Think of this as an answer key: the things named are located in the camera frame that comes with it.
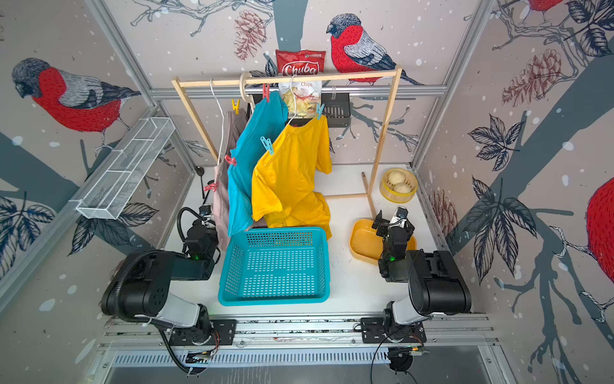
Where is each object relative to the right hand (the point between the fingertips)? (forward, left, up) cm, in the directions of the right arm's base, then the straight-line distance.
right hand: (392, 212), depth 91 cm
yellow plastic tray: (-8, +9, -12) cm, 17 cm away
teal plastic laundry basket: (-19, +43, -10) cm, 48 cm away
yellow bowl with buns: (+19, -8, -6) cm, 21 cm away
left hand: (-2, +66, +2) cm, 66 cm away
